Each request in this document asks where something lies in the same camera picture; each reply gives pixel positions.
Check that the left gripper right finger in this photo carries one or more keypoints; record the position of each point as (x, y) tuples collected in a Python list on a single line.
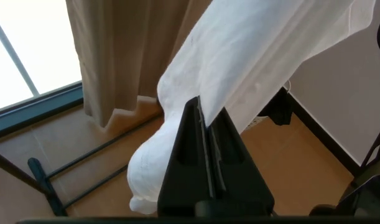
[(239, 180)]

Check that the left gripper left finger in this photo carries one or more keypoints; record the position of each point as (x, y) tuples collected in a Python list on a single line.
[(183, 174)]

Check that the black shorts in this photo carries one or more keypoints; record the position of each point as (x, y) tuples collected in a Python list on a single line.
[(276, 109)]

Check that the white printed T-shirt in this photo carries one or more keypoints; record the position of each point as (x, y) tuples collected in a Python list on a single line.
[(239, 46)]

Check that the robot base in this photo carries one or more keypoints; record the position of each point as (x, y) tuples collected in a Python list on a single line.
[(364, 199)]

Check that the white laundry basket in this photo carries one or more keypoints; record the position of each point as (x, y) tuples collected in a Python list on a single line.
[(255, 122)]

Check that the black clothes rack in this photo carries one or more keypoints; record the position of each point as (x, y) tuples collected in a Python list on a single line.
[(39, 175)]

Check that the beige curtain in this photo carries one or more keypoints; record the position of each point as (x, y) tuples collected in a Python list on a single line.
[(121, 56)]

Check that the window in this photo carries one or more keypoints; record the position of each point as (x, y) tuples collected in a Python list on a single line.
[(37, 104)]

